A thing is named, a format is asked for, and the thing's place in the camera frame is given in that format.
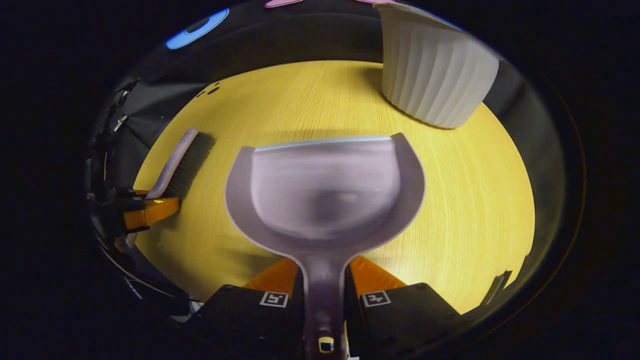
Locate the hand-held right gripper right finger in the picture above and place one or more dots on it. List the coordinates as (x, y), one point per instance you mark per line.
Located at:
(400, 320)

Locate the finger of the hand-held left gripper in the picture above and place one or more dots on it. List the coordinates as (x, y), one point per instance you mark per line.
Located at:
(132, 192)
(152, 212)

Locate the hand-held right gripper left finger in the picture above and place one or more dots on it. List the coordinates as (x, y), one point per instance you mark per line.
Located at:
(240, 320)

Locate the white ribbed garbage bin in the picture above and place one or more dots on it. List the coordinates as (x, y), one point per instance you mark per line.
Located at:
(435, 70)

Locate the wooden desktop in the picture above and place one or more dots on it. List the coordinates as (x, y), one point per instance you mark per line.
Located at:
(465, 200)

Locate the pale pink dustpan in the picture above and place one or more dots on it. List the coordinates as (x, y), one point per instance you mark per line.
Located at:
(325, 200)

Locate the small pink broom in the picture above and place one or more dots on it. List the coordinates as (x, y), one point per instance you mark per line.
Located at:
(175, 160)

